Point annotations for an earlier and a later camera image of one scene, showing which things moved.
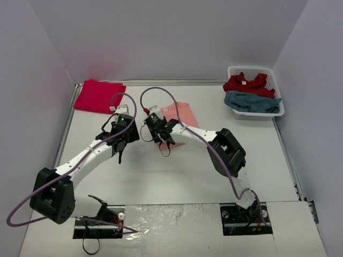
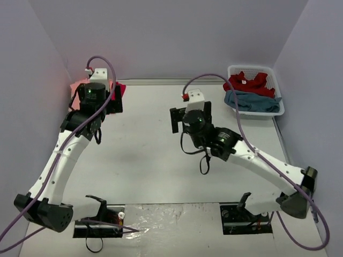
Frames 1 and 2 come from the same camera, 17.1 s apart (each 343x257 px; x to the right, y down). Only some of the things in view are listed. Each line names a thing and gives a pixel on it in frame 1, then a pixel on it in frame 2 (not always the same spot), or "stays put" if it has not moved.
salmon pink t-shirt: (170, 113) -> (74, 88)
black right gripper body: (163, 137) -> (174, 118)
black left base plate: (89, 229) stays put
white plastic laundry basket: (250, 73) stays put
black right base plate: (237, 220) stays put
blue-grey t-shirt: (252, 103) stays put
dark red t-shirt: (239, 83) stays put
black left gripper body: (119, 145) -> (117, 99)
